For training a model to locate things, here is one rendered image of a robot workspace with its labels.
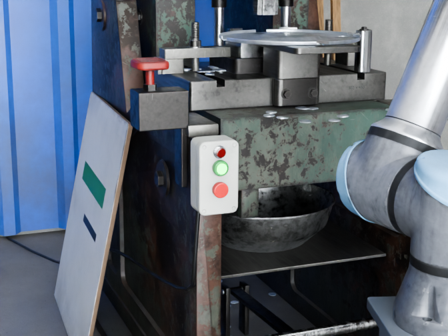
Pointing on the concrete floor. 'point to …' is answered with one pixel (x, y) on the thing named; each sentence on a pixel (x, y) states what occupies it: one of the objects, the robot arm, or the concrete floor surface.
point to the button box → (199, 193)
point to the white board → (92, 216)
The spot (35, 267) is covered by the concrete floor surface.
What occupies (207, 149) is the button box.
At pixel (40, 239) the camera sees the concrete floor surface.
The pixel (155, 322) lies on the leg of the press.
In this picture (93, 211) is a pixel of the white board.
